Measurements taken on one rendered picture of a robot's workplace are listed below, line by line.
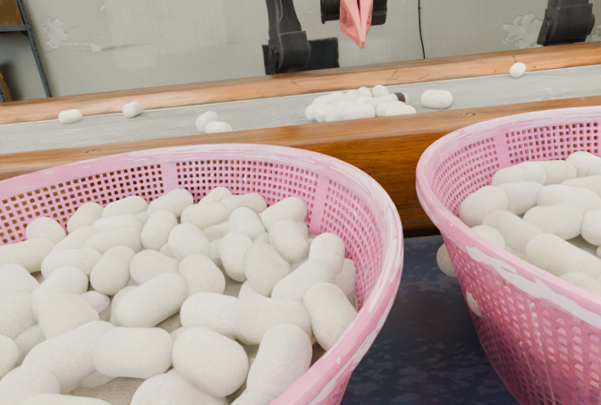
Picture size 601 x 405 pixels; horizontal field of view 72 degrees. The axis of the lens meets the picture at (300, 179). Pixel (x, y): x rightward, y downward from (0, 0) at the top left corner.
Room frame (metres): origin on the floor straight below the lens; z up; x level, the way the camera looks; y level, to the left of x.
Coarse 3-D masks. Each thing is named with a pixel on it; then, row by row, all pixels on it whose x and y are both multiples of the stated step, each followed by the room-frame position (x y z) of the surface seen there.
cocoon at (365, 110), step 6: (348, 108) 0.42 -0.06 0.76; (354, 108) 0.42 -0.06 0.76; (360, 108) 0.42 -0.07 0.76; (366, 108) 0.42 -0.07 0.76; (372, 108) 0.42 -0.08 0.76; (342, 114) 0.42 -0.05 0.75; (348, 114) 0.41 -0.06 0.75; (354, 114) 0.41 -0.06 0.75; (360, 114) 0.42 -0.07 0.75; (366, 114) 0.42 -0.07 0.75; (372, 114) 0.42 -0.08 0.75
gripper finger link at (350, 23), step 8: (344, 0) 0.63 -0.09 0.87; (352, 0) 0.63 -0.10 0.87; (344, 8) 0.64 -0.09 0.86; (352, 8) 0.63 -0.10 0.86; (376, 8) 0.68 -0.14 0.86; (384, 8) 0.68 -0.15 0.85; (344, 16) 0.67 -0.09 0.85; (352, 16) 0.62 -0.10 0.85; (376, 16) 0.67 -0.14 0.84; (384, 16) 0.67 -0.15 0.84; (344, 24) 0.67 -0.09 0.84; (352, 24) 0.66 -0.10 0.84; (376, 24) 0.68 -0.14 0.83; (344, 32) 0.67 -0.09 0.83; (352, 32) 0.65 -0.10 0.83; (360, 32) 0.61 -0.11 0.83; (360, 40) 0.60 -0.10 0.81; (360, 48) 0.61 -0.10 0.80
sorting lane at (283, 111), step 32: (288, 96) 0.65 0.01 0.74; (320, 96) 0.63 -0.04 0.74; (416, 96) 0.55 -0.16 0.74; (480, 96) 0.51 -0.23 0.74; (512, 96) 0.49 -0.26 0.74; (544, 96) 0.47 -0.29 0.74; (576, 96) 0.45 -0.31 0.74; (0, 128) 0.64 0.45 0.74; (32, 128) 0.61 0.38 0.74; (64, 128) 0.59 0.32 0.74; (96, 128) 0.56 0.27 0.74; (128, 128) 0.54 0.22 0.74; (160, 128) 0.52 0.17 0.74; (192, 128) 0.50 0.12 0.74; (256, 128) 0.46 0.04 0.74
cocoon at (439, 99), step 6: (432, 90) 0.47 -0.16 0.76; (438, 90) 0.46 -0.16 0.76; (444, 90) 0.46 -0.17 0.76; (426, 96) 0.46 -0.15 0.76; (432, 96) 0.46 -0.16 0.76; (438, 96) 0.45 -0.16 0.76; (444, 96) 0.45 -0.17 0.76; (450, 96) 0.45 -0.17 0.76; (426, 102) 0.46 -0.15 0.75; (432, 102) 0.46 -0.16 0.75; (438, 102) 0.45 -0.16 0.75; (444, 102) 0.45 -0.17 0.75; (450, 102) 0.45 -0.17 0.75; (438, 108) 0.46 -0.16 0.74; (444, 108) 0.45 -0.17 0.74
